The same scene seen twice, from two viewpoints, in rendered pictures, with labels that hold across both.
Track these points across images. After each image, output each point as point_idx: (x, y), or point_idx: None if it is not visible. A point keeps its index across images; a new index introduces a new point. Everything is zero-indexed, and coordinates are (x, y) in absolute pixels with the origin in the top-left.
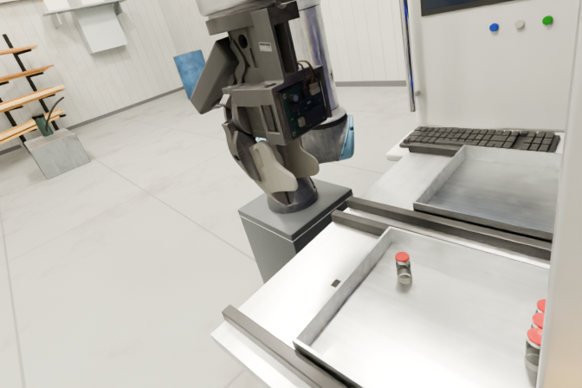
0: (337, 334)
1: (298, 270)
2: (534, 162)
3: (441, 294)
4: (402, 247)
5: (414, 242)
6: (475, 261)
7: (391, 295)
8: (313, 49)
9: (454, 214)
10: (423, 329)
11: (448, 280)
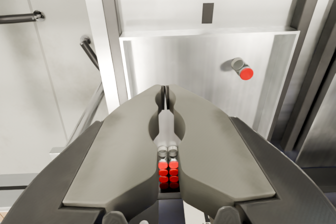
0: (158, 47)
1: None
2: None
3: (231, 91)
4: (279, 40)
5: (282, 56)
6: (268, 103)
7: (214, 62)
8: None
9: (330, 76)
10: (196, 94)
11: (247, 89)
